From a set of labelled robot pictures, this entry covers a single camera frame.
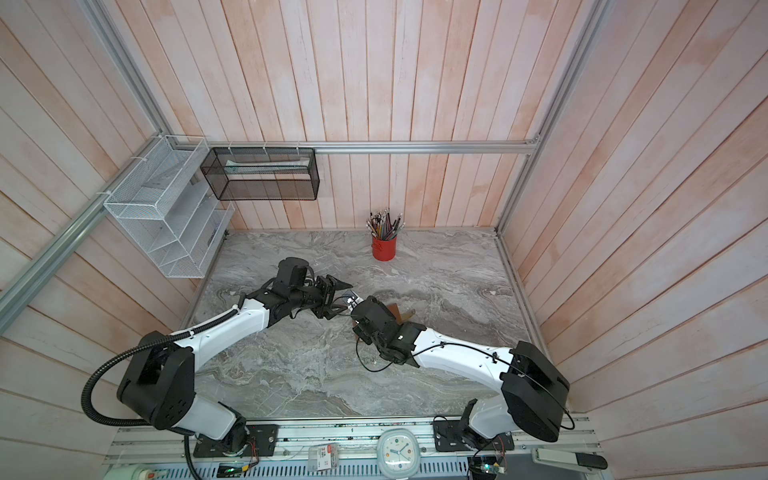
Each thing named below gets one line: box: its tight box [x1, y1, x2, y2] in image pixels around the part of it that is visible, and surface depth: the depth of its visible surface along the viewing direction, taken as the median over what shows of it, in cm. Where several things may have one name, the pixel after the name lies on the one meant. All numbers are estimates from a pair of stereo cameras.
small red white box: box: [308, 443, 339, 472], surface depth 71 cm
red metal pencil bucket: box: [372, 236, 397, 262], surface depth 109 cm
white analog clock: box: [376, 428, 420, 480], surface depth 71 cm
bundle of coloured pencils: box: [366, 207, 405, 240], surface depth 103 cm
